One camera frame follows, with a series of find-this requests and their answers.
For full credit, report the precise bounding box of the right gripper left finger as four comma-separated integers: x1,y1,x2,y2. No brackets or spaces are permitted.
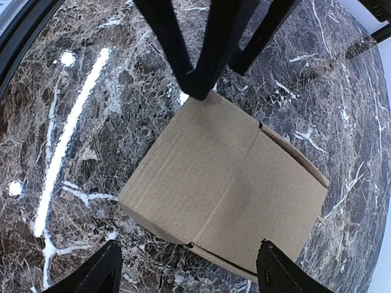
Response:
45,240,123,293

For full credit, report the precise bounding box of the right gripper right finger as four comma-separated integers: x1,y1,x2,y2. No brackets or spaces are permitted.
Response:
256,239,332,293

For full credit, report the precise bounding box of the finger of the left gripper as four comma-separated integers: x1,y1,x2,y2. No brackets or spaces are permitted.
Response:
228,0,298,76
134,1,259,101

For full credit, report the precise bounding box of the brown cardboard box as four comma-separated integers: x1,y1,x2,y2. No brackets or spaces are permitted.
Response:
119,92,329,281

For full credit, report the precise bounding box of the left black frame post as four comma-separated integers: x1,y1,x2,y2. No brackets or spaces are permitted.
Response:
365,23,391,43

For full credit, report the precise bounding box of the black front rail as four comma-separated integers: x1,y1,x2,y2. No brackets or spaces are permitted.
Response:
1,0,64,95

